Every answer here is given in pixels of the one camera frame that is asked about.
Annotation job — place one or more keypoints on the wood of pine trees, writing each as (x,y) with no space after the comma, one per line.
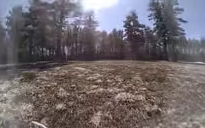
(90,43)

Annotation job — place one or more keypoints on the dry brown grass field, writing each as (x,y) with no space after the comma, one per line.
(103,96)

